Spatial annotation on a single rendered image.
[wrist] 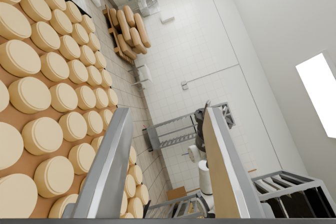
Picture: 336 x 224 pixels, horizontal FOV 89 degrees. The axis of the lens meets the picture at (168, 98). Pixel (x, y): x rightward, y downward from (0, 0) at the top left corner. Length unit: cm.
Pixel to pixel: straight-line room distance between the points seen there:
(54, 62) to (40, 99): 8
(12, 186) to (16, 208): 2
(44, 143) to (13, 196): 7
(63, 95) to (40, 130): 8
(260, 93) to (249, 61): 79
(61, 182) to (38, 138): 7
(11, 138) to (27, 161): 5
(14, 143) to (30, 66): 11
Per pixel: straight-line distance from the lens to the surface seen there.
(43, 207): 30
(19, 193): 26
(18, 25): 34
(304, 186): 167
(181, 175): 445
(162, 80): 440
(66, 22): 46
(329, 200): 174
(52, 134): 30
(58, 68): 36
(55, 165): 29
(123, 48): 386
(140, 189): 53
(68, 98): 35
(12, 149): 26
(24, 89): 29
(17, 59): 31
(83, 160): 33
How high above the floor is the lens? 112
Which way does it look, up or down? 6 degrees down
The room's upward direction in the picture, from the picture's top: 71 degrees clockwise
